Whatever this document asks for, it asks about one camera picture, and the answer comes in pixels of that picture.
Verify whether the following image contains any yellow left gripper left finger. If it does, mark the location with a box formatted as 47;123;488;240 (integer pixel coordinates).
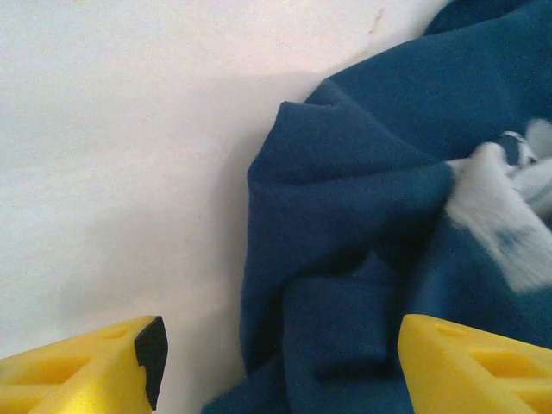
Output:
0;315;168;414

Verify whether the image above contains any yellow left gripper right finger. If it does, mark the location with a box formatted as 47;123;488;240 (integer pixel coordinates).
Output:
396;313;552;414

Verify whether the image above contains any navy blue printed t-shirt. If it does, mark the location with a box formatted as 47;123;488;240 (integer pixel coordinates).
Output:
200;0;552;414

